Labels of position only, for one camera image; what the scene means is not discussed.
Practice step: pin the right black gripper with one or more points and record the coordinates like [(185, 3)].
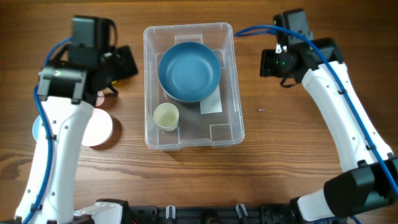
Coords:
[(268, 63)]

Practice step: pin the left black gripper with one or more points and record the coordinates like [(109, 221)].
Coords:
[(125, 64)]

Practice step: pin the cream plastic cup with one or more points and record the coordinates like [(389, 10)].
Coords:
[(166, 116)]

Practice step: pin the dark blue bowl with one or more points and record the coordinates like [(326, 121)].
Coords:
[(189, 72)]

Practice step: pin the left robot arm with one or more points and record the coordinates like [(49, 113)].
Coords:
[(74, 71)]

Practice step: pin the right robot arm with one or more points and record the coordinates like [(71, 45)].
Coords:
[(369, 167)]

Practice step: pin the white label in container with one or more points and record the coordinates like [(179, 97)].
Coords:
[(212, 104)]

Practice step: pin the clear plastic storage container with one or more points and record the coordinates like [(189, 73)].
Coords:
[(193, 129)]

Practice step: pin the pink plastic cup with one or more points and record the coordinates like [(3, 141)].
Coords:
[(99, 99)]

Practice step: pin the pink bowl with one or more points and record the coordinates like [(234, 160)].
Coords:
[(99, 129)]

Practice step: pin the light blue bowl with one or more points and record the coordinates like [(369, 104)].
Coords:
[(36, 128)]

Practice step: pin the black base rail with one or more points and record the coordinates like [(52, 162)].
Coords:
[(107, 210)]

